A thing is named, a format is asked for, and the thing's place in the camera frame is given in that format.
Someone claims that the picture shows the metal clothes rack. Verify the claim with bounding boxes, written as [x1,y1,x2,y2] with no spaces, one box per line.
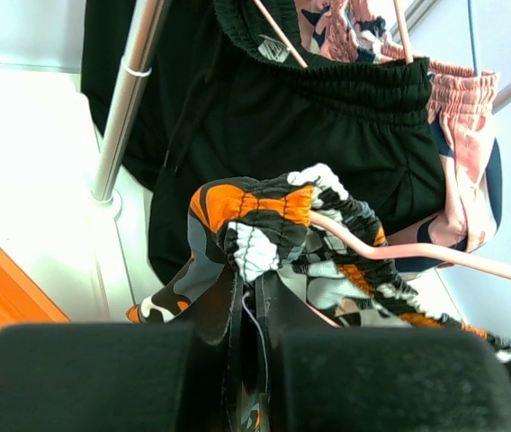
[88,0,511,325]

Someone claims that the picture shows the pink hanger of black shorts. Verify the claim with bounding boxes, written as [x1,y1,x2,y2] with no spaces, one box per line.
[253,0,414,68]

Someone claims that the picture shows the orange camouflage shorts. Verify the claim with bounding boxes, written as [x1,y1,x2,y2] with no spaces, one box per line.
[128,164,511,431]

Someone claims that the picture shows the pink patterned shorts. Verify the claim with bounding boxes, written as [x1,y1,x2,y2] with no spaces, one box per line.
[295,0,502,253]

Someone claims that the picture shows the blue hanger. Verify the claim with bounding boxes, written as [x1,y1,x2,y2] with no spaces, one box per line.
[467,0,481,77]

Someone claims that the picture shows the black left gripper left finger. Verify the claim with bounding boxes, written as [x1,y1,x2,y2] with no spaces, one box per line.
[0,265,244,432]

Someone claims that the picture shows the pink hanger of camouflage shorts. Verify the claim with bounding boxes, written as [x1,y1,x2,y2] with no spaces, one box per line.
[309,211,511,327]

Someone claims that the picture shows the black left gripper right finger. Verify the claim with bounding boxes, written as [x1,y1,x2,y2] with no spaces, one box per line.
[255,274,511,431]

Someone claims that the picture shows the black shorts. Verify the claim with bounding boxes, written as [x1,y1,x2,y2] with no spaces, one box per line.
[79,0,446,283]

